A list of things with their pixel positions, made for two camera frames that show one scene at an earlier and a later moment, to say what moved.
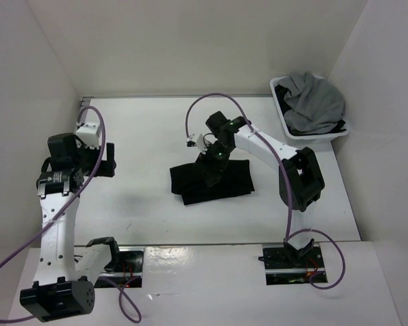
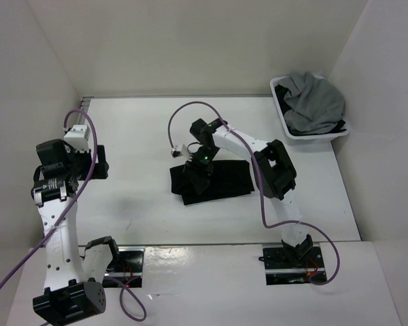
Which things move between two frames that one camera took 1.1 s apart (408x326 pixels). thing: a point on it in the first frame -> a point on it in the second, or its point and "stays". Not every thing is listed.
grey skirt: [315, 104] stays
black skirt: [236, 180] stays
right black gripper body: [217, 154] -> [203, 160]
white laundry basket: [289, 134] stays
